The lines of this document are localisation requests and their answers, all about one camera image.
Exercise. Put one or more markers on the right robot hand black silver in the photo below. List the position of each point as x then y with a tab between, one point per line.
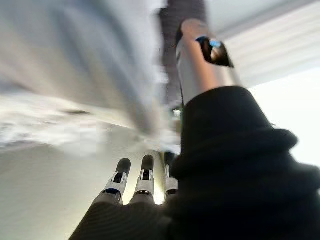
237	175

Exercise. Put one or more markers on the white fringed cushion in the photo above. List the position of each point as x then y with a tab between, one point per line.
75	50

